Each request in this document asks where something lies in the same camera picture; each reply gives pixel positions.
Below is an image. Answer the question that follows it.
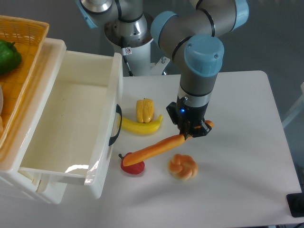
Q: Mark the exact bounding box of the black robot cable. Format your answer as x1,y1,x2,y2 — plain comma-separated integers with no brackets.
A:
120,35,135,77

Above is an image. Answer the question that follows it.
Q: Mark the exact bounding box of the orange plastic basket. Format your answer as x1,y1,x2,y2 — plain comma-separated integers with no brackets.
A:
0,15,49,145

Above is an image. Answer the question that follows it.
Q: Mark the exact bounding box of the long orange baguette bread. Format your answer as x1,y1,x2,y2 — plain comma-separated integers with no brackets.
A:
123,120,215,167

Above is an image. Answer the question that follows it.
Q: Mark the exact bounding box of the yellow bell pepper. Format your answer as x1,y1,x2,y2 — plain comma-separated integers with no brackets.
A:
136,98,154,123

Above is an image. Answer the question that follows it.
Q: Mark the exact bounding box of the round braided bread roll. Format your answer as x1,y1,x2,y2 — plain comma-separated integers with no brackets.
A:
167,154,199,181

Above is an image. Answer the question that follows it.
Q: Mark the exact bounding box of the open upper white drawer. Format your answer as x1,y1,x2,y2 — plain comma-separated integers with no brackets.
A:
20,51,123,199

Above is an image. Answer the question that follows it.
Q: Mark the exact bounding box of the white plastic drawer cabinet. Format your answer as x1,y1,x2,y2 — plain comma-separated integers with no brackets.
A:
0,38,66,204

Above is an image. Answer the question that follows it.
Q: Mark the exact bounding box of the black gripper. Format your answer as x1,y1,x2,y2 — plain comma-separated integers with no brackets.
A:
166,94,212,140

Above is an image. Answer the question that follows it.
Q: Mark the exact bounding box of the black device at table edge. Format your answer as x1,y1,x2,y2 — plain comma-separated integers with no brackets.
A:
286,193,304,218

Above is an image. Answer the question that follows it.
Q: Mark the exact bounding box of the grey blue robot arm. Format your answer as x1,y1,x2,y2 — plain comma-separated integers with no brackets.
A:
76,0,249,138

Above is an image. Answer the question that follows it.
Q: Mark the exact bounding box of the red bell pepper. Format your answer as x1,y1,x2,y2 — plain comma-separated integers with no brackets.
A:
118,152,145,175

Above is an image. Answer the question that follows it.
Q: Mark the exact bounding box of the black drawer handle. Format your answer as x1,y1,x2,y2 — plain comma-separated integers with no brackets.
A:
108,104,123,146

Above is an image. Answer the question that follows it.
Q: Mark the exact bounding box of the yellow banana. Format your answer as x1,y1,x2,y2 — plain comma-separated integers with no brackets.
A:
120,115,163,135

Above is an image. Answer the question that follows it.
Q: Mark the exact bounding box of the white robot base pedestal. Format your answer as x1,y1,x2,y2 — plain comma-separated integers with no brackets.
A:
104,13,170,76

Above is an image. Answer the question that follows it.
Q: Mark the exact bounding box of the green bell pepper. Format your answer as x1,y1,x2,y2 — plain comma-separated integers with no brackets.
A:
0,39,22,75

